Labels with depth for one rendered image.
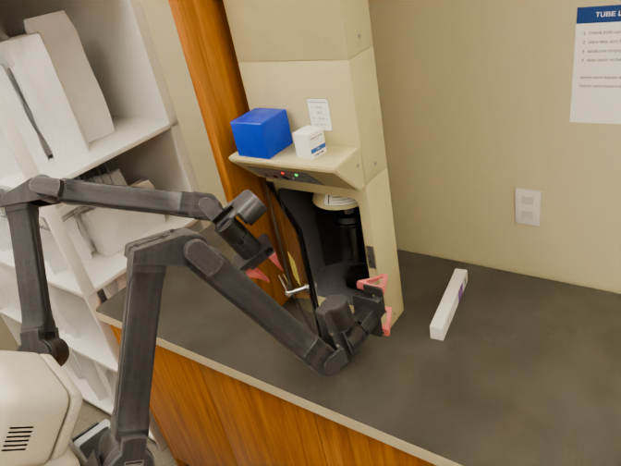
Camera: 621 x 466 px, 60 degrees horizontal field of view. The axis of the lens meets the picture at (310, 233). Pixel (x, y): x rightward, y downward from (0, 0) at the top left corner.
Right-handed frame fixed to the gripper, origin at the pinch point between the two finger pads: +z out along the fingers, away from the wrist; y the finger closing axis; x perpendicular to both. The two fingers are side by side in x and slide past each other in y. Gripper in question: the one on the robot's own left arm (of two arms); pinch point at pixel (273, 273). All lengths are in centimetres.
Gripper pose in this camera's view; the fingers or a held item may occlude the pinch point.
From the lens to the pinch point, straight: 136.0
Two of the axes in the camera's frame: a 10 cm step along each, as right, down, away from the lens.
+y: -7.7, 6.3, 0.5
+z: 5.6, 6.4, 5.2
